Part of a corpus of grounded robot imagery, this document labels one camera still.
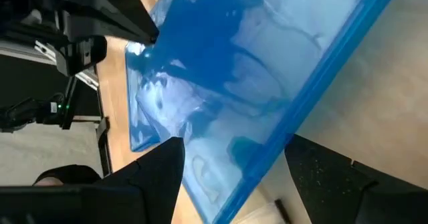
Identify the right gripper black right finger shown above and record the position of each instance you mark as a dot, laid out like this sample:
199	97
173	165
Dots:
351	197

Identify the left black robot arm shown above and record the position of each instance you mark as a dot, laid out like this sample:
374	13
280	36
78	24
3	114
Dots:
20	113

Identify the silver aluminium extrusion bar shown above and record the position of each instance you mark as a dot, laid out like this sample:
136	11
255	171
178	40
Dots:
87	80

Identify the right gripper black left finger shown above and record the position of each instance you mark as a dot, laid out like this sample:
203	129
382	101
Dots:
133	197

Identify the black table frame rail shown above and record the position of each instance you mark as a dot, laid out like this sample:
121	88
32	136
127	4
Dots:
100	100

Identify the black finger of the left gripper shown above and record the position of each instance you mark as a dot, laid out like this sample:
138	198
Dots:
80	55
110	10

